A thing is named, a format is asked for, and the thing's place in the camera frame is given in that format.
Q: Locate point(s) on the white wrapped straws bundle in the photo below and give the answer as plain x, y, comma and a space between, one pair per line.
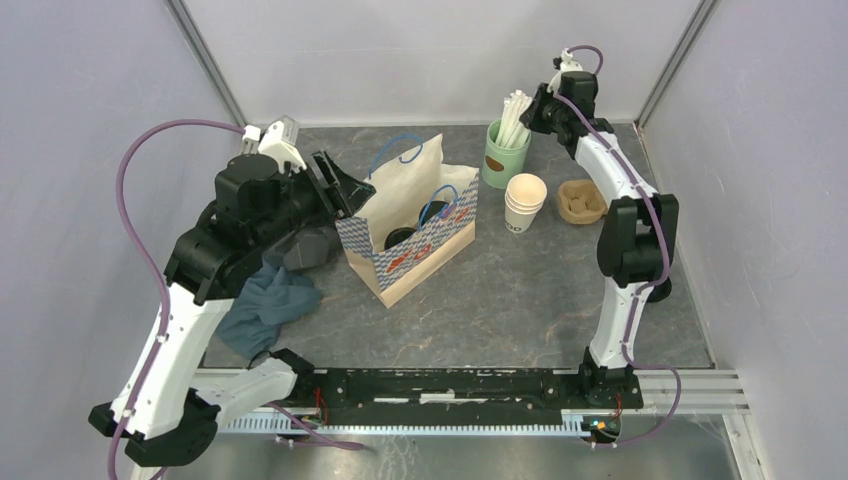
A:
512, 134

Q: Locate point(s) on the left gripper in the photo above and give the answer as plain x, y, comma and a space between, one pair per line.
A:
345, 196

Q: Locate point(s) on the green straw holder cup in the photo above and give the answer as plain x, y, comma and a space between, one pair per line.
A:
502, 164

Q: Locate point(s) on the brown paper bag blue handles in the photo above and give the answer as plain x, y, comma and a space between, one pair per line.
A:
407, 173

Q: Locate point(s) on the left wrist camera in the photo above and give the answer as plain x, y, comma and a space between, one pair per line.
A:
277, 141

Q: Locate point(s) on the remaining black lid stack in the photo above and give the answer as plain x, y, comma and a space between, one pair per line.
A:
660, 292

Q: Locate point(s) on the stack of paper cups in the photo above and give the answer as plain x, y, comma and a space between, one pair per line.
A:
524, 197

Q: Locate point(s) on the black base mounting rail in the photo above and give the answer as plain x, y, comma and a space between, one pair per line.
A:
458, 397

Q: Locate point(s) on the brown cardboard cup carrier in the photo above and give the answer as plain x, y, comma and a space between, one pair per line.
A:
580, 202

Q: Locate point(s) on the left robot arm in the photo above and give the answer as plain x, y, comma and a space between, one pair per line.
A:
163, 419

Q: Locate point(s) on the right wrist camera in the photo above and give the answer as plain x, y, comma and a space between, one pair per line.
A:
566, 62

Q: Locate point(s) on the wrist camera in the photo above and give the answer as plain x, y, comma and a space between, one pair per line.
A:
566, 62
277, 141

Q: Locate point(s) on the blue cloth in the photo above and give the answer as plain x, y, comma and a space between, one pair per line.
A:
270, 298

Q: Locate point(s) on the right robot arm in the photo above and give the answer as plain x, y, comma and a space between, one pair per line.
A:
635, 249

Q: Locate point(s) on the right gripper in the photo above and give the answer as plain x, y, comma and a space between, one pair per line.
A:
531, 116

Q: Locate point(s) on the black plastic cup lid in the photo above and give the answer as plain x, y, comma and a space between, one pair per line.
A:
435, 209

